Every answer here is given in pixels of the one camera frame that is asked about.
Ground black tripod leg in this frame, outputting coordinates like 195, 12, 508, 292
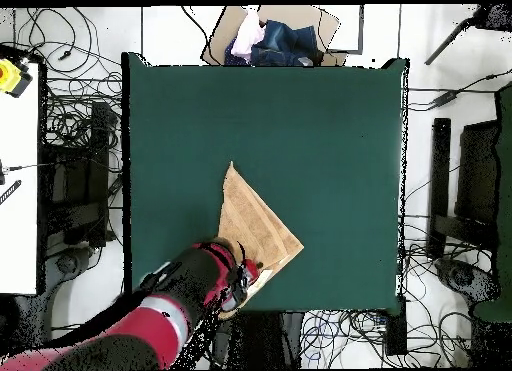
424, 3, 512, 66

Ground black cable tangle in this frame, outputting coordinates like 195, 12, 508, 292
13, 6, 123, 148

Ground green covered side table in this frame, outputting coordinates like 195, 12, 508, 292
471, 82, 512, 324

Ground dark green table cloth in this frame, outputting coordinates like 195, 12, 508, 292
121, 52, 410, 316

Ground black cable with adapter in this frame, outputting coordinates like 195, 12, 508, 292
405, 68, 512, 112

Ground blue denim jeans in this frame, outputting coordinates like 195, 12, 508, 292
223, 19, 326, 67

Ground blue and black cables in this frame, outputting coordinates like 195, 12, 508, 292
299, 309, 387, 368

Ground black power strip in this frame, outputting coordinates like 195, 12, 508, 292
383, 296, 409, 356

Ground orange terry towel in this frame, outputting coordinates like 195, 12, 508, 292
216, 160, 305, 321

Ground black floor cable bundle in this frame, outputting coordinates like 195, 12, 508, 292
371, 226, 481, 368

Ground pink garment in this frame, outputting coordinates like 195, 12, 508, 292
230, 8, 266, 62

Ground white desk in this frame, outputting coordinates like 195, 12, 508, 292
0, 62, 41, 296

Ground yellow emergency stop button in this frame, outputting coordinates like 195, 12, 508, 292
0, 58, 34, 99

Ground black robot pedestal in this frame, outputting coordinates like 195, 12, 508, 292
210, 311, 306, 370

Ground brown cardboard box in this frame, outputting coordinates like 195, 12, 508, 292
200, 5, 349, 67

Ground black grey stand foot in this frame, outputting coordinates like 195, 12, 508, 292
433, 256, 501, 308
39, 246, 97, 328

